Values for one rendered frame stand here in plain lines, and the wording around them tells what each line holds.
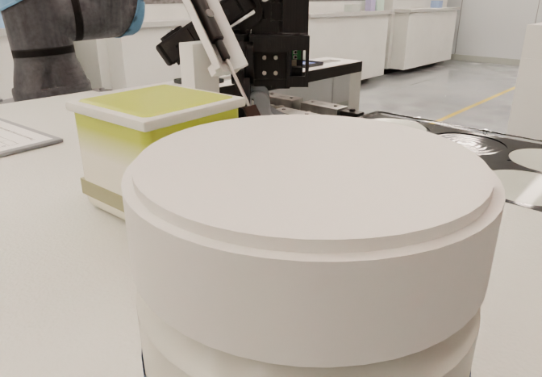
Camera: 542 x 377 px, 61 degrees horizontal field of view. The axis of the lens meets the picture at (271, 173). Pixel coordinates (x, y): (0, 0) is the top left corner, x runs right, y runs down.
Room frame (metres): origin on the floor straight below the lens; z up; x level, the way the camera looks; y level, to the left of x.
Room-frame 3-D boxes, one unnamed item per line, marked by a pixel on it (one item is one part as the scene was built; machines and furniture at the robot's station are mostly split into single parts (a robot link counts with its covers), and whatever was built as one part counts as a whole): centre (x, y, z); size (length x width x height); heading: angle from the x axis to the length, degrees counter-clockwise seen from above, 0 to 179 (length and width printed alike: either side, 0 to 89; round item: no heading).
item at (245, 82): (0.49, 0.03, 0.99); 0.05 x 0.02 x 0.09; 2
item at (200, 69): (0.42, 0.05, 1.03); 0.06 x 0.04 x 0.13; 47
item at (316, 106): (0.81, -0.09, 0.89); 0.08 x 0.03 x 0.03; 47
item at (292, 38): (0.52, 0.00, 1.05); 0.09 x 0.08 x 0.12; 92
